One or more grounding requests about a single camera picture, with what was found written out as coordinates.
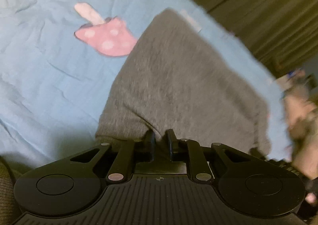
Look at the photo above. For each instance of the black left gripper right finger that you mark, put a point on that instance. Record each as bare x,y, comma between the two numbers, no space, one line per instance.
191,153

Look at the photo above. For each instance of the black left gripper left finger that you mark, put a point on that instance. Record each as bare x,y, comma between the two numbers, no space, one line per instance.
129,154

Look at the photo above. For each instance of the grey sweatpants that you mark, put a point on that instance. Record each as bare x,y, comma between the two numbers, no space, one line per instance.
173,79

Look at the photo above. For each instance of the light blue mushroom bedsheet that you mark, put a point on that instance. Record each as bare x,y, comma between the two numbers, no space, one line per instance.
54,87

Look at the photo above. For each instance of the grey curtain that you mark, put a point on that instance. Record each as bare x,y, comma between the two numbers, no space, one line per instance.
281,34

